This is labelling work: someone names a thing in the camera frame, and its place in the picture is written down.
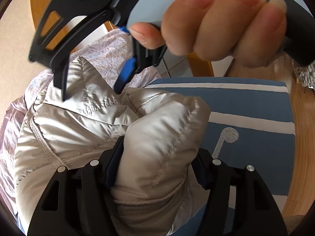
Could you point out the pink floral duvet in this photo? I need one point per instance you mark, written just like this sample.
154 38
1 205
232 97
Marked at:
110 46

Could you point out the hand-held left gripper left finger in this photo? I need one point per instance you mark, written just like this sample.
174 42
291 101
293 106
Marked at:
112 163

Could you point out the person's right hand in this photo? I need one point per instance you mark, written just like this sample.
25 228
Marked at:
216 24

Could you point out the wooden wall panel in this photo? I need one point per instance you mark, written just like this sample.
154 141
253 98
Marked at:
39 5

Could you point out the person's beige fuzzy coat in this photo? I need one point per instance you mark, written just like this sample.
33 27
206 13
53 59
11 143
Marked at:
306 75

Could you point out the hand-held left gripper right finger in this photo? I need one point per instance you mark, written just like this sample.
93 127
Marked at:
203 174

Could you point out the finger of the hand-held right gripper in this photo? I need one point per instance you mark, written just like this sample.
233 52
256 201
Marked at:
125 75
49 46

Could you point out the beige quilted down jacket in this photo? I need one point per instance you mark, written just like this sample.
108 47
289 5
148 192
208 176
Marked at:
98 127

